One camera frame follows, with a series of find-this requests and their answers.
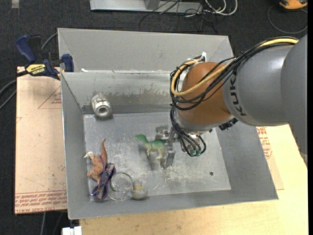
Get white threaded plastic fitting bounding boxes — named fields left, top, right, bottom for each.
left=90, top=94, right=113, bottom=118

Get clear glass cup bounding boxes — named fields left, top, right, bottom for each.
left=109, top=172, right=134, bottom=201

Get brown toy dinosaur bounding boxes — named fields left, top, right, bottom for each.
left=83, top=138, right=110, bottom=185

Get green toy dinosaur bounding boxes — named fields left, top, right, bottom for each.
left=135, top=134, right=170, bottom=162

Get grey and yellow rubber duck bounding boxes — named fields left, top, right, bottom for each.
left=131, top=179, right=150, bottom=201

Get purple sunglasses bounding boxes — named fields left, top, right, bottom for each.
left=90, top=162, right=117, bottom=203

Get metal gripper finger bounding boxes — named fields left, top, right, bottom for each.
left=161, top=149, right=177, bottom=170
left=155, top=125, right=172, bottom=142

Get grey metal bin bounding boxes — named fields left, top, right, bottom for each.
left=57, top=27, right=279, bottom=220

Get brown cardboard board, red print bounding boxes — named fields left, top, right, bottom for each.
left=14, top=66, right=286, bottom=215

